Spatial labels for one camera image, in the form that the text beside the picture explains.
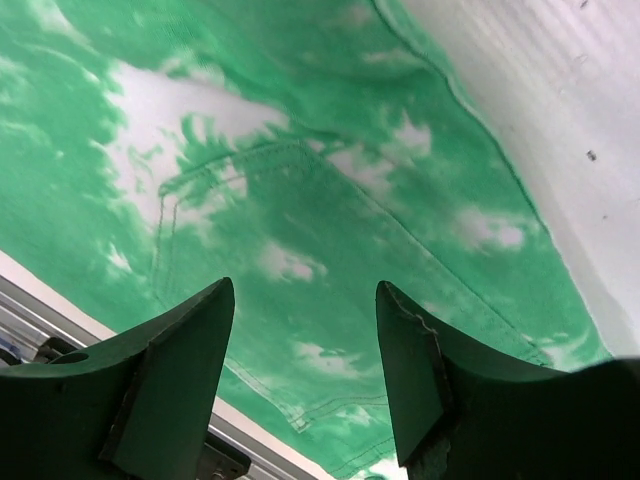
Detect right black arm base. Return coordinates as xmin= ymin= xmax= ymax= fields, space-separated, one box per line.
xmin=196 ymin=432 xmax=251 ymax=480

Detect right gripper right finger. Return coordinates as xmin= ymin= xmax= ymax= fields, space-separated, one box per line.
xmin=376 ymin=281 xmax=639 ymax=479

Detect aluminium frame rail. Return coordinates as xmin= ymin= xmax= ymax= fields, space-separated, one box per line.
xmin=1 ymin=253 xmax=331 ymax=479

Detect green tie-dye trousers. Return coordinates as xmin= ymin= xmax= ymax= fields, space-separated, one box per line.
xmin=1 ymin=1 xmax=608 ymax=479

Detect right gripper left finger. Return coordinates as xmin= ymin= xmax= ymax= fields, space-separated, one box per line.
xmin=1 ymin=278 xmax=235 ymax=479

